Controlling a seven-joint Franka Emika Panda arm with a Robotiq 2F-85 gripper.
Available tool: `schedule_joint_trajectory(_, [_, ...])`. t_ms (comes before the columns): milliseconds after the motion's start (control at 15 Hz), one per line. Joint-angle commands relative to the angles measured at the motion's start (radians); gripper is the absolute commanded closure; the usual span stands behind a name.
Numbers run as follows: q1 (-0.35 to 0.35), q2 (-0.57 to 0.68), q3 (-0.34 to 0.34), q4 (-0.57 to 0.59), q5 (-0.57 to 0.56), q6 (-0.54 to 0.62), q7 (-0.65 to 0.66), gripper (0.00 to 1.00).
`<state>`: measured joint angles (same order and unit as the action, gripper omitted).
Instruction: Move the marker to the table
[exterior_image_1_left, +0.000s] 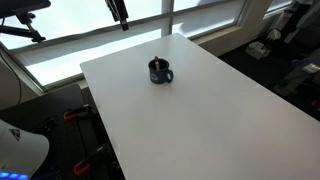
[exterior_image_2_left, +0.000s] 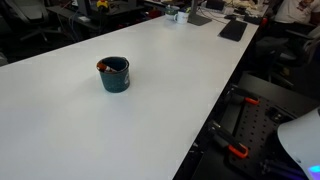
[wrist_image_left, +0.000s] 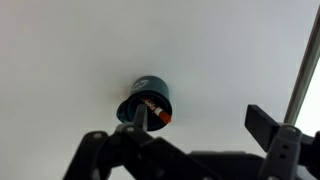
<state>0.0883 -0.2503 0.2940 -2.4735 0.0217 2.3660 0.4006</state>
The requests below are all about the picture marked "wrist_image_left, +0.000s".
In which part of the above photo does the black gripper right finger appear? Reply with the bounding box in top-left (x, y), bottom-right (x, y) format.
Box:
top-left (244, 104), bottom-right (320, 180)

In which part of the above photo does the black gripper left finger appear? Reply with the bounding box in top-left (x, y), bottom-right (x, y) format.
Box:
top-left (63, 103), bottom-right (218, 180)

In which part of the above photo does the marker with red cap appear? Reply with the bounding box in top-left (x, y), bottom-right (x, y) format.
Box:
top-left (139, 96), bottom-right (172, 125)

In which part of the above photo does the dark teal mug with logo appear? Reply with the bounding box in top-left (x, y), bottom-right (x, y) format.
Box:
top-left (115, 75), bottom-right (174, 132)

